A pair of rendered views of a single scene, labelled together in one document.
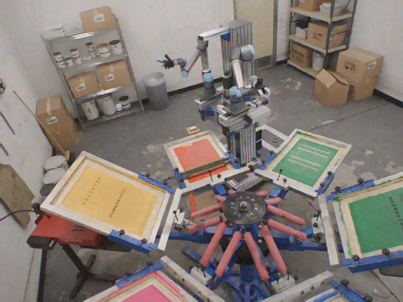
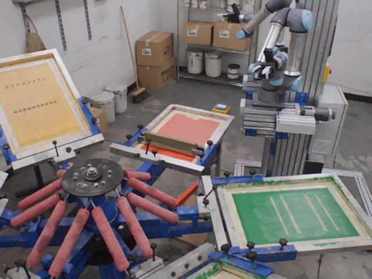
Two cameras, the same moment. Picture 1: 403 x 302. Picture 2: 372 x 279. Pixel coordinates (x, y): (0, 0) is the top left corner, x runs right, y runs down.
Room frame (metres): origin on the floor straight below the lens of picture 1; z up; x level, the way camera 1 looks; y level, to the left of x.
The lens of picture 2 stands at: (0.52, -1.40, 2.35)
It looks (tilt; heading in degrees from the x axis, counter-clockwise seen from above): 32 degrees down; 38
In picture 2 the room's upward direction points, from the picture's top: straight up
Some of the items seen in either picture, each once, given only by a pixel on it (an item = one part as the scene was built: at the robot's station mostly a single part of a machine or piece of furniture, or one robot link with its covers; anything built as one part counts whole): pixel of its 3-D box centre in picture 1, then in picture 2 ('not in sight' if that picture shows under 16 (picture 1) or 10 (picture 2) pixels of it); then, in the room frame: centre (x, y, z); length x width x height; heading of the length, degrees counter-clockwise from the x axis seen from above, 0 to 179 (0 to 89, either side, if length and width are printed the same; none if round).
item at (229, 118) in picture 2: (198, 157); (182, 133); (2.31, 0.03, 0.97); 0.79 x 0.58 x 0.04; 14
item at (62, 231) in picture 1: (75, 217); not in sight; (1.67, 1.14, 1.06); 0.61 x 0.46 x 0.12; 74
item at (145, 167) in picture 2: (219, 189); (146, 168); (1.76, -0.11, 1.02); 0.17 x 0.06 x 0.05; 14
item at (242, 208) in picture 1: (246, 257); (108, 261); (1.28, -0.23, 0.67); 0.39 x 0.39 x 1.35
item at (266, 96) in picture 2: (235, 103); (268, 92); (2.70, -0.45, 1.31); 0.15 x 0.15 x 0.10
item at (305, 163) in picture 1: (299, 160); (268, 201); (1.92, -0.88, 1.05); 1.08 x 0.61 x 0.23; 134
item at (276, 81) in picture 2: (253, 91); (274, 75); (2.44, -0.58, 1.56); 0.11 x 0.08 x 0.11; 94
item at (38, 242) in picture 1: (40, 239); not in sight; (1.50, 1.39, 1.06); 0.24 x 0.12 x 0.09; 74
